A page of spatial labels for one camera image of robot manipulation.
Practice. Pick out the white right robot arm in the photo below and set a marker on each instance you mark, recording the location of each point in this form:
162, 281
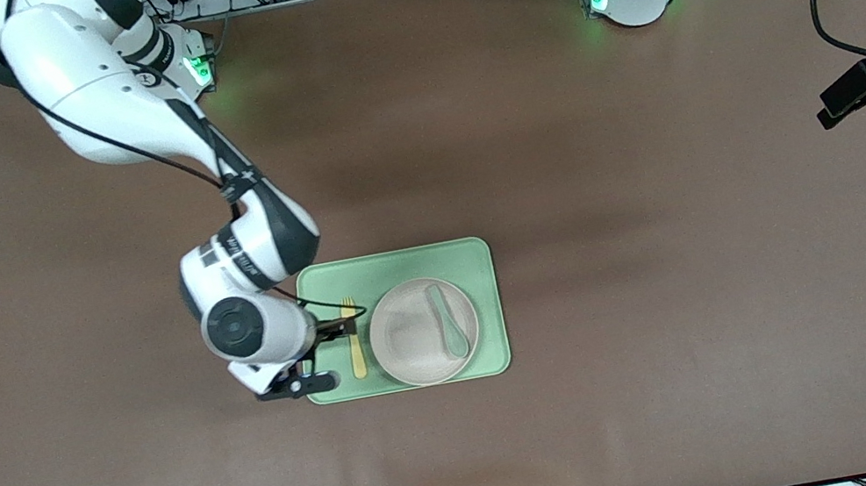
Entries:
84, 82

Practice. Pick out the beige round plate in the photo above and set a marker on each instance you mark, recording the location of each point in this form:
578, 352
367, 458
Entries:
409, 336

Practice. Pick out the light green rectangular tray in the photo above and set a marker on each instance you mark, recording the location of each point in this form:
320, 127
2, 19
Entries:
401, 266

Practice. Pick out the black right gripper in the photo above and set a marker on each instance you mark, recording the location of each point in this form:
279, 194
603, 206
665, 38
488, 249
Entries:
331, 329

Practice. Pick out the pale green spoon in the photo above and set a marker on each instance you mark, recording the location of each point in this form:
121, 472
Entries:
457, 341

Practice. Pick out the yellow fork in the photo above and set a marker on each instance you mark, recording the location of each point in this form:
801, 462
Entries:
357, 354

